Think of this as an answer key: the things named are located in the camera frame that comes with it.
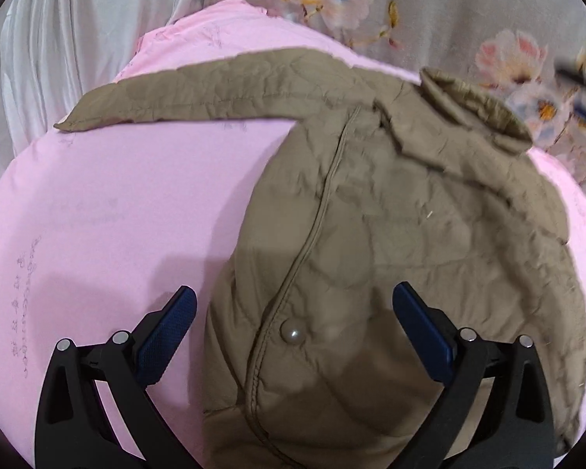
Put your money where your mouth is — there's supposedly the olive quilted puffer jacket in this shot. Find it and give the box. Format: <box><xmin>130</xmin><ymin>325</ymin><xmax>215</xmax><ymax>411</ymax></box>
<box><xmin>60</xmin><ymin>49</ymin><xmax>586</xmax><ymax>468</ymax></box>

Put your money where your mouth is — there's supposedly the white satin curtain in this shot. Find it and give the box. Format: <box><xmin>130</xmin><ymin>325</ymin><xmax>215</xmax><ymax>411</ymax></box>
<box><xmin>0</xmin><ymin>0</ymin><xmax>204</xmax><ymax>178</ymax></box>

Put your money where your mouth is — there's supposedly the grey floral bed sheet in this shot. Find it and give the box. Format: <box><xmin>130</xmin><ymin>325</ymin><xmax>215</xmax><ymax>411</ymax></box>
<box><xmin>202</xmin><ymin>0</ymin><xmax>586</xmax><ymax>192</ymax></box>

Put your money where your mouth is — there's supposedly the pink quilt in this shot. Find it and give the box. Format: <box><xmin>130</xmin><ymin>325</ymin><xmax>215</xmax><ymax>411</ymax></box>
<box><xmin>0</xmin><ymin>0</ymin><xmax>586</xmax><ymax>463</ymax></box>

